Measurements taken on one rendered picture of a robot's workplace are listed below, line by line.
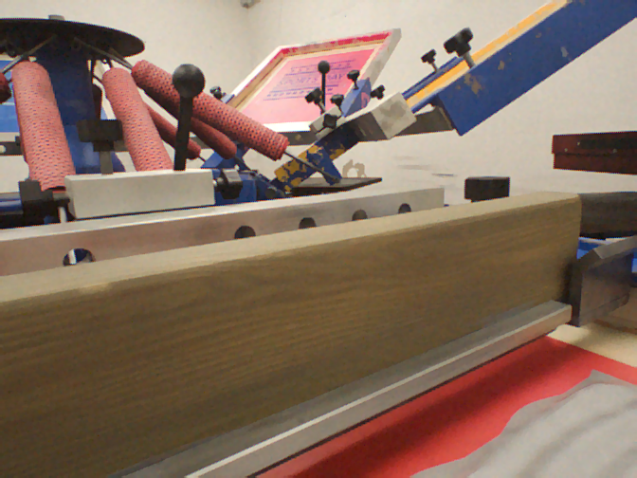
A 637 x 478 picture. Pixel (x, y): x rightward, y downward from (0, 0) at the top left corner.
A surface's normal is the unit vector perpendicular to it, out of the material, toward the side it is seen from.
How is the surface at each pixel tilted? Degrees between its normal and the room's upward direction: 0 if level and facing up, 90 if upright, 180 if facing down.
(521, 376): 0
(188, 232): 90
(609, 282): 90
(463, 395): 0
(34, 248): 90
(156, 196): 90
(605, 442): 32
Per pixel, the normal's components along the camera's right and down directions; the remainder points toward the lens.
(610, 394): 0.18, -0.74
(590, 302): 0.56, 0.15
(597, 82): -0.83, 0.15
